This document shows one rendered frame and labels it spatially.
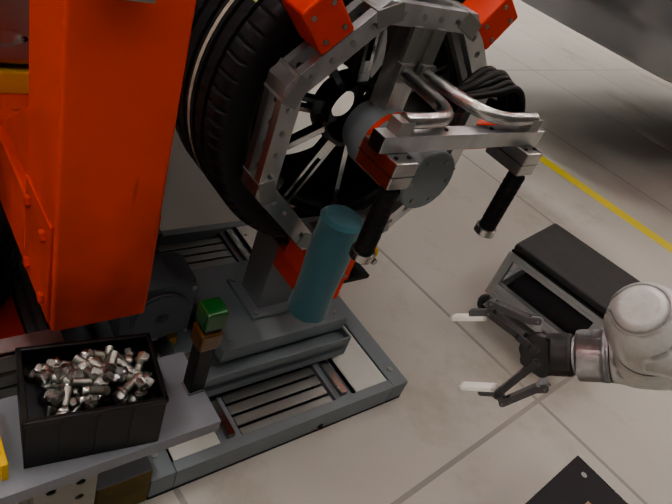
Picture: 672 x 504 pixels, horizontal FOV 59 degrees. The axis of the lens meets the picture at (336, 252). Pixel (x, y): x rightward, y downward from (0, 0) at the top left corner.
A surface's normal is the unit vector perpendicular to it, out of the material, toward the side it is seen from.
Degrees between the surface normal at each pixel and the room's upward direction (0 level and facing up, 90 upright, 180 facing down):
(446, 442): 0
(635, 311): 56
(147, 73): 90
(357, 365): 0
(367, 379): 0
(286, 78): 45
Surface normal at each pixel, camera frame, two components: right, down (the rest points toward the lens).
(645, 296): -0.59, -0.44
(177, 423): 0.30, -0.76
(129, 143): 0.54, 0.64
